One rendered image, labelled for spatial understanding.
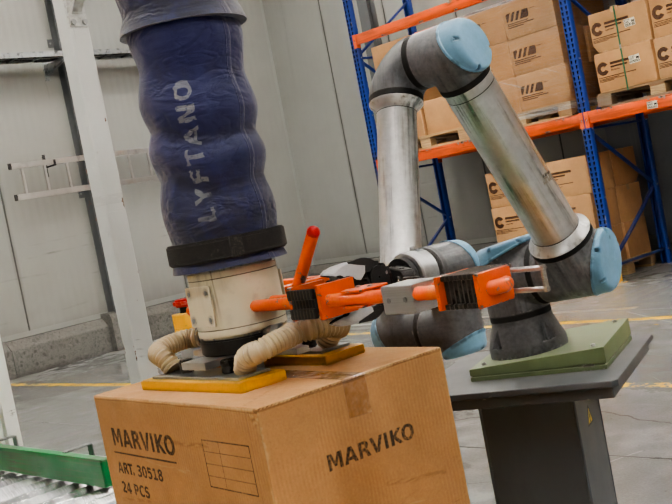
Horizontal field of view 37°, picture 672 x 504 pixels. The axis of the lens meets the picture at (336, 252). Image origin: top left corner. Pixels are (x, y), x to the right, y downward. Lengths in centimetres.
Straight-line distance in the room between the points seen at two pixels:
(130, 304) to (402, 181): 352
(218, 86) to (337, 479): 72
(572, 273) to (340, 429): 85
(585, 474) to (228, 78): 123
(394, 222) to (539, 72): 793
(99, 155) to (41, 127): 683
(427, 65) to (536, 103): 788
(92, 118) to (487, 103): 360
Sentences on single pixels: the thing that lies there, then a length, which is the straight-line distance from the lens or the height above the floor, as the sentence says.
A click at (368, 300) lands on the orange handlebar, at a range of 159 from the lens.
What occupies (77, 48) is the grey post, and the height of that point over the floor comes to 227.
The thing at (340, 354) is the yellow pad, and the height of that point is 96.
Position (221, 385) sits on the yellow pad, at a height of 96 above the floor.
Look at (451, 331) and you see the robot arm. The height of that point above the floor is 95.
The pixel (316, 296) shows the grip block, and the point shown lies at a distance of 167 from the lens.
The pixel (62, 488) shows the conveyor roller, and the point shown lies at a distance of 319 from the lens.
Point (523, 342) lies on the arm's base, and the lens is 242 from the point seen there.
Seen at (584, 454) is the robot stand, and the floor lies 55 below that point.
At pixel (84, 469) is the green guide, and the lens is 310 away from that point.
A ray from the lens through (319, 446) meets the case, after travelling 164.
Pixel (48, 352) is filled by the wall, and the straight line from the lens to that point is 1183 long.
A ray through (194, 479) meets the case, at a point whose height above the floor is 81.
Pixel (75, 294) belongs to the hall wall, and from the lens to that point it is 1218.
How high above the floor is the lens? 123
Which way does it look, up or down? 3 degrees down
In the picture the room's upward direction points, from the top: 11 degrees counter-clockwise
